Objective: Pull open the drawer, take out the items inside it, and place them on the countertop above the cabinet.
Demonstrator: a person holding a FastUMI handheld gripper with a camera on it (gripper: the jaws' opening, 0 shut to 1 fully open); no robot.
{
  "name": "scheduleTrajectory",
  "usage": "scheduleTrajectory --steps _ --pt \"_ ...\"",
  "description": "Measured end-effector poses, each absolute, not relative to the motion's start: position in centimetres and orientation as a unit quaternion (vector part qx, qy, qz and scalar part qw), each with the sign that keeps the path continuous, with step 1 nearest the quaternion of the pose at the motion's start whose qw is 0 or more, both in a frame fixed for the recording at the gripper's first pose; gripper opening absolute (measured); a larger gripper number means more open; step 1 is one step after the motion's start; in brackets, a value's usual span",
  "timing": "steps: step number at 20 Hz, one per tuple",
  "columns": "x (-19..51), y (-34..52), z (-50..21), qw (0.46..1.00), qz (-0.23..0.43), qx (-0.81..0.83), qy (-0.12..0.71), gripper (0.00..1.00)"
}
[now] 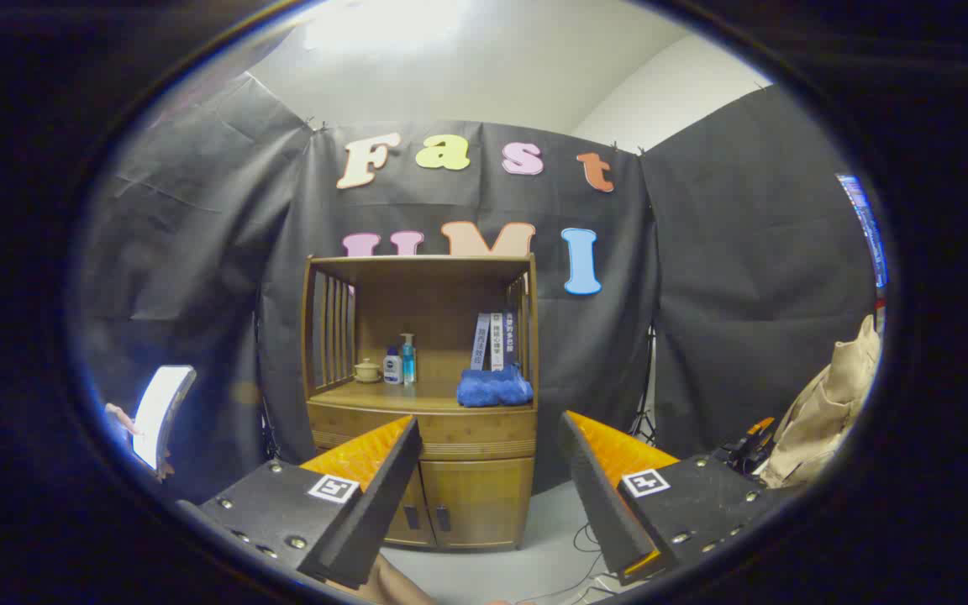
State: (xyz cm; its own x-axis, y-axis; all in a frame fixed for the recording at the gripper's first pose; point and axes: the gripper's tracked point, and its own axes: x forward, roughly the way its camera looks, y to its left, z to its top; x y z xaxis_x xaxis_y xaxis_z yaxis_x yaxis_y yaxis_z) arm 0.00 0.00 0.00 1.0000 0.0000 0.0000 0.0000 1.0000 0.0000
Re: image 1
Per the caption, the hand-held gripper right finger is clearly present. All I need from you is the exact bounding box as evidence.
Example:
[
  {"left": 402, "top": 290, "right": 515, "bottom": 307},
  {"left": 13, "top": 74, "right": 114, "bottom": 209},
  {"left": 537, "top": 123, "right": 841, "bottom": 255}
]
[{"left": 558, "top": 410, "right": 787, "bottom": 587}]

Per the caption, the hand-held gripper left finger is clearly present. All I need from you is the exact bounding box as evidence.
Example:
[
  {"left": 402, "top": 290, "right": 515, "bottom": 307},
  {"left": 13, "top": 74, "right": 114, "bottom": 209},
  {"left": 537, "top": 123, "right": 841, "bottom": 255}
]
[{"left": 198, "top": 414, "right": 424, "bottom": 589}]

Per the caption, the wooden drawer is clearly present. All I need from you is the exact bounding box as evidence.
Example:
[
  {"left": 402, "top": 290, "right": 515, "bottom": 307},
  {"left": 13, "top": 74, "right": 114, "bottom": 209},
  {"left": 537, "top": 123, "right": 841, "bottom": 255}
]
[{"left": 308, "top": 402, "right": 538, "bottom": 461}]

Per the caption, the wooden countertop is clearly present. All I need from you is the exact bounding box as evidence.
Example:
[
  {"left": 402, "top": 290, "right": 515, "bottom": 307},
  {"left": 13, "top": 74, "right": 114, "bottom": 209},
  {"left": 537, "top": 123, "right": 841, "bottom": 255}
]
[{"left": 309, "top": 380, "right": 535, "bottom": 413}]

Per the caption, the wooden cabinet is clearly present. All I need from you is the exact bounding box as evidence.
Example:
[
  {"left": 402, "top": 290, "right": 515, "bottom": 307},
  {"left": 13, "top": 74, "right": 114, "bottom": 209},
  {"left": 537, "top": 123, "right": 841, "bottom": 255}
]
[{"left": 301, "top": 254, "right": 539, "bottom": 551}]

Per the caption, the person's leg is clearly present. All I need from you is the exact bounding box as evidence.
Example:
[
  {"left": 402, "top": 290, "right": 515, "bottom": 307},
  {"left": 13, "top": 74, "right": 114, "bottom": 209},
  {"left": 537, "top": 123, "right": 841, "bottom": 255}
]
[{"left": 341, "top": 553, "right": 439, "bottom": 605}]

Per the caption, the black light stand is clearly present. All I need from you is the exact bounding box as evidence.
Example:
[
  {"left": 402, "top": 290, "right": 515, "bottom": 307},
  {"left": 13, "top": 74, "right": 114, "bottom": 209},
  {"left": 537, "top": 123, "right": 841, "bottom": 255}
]
[{"left": 629, "top": 324, "right": 660, "bottom": 445}]

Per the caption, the blue fluffy towel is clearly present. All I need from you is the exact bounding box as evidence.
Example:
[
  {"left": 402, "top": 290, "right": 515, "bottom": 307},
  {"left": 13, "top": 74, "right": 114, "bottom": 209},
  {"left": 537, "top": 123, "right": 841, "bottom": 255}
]
[{"left": 456, "top": 363, "right": 534, "bottom": 408}]

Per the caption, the black orange tool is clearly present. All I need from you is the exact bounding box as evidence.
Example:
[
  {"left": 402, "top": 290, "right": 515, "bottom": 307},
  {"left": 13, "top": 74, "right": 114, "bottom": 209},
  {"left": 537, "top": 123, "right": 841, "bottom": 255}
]
[{"left": 715, "top": 418, "right": 779, "bottom": 480}]

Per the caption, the grey book white spine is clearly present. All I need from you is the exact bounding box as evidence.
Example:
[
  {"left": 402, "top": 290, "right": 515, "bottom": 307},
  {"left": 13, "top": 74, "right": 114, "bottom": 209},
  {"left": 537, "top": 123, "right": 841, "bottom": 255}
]
[{"left": 471, "top": 313, "right": 492, "bottom": 371}]

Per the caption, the black backdrop cloth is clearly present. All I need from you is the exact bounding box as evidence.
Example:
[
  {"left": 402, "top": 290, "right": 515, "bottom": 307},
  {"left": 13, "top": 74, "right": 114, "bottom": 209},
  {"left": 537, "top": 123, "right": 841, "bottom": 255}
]
[{"left": 81, "top": 71, "right": 880, "bottom": 505}]

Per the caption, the beige jacket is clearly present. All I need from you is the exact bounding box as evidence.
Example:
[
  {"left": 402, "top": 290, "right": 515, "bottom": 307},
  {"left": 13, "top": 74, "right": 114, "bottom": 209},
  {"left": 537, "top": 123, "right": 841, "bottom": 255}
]
[{"left": 760, "top": 315, "right": 882, "bottom": 490}]

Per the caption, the blue monitor screen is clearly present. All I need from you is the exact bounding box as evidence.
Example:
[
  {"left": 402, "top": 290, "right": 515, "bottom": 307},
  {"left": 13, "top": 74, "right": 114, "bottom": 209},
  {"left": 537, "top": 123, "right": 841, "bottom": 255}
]
[{"left": 837, "top": 174, "right": 888, "bottom": 288}]

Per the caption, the black floor cable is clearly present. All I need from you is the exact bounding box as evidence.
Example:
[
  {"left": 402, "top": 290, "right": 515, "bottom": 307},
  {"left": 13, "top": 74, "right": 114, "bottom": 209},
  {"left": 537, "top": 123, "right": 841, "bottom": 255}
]
[{"left": 526, "top": 523, "right": 619, "bottom": 604}]

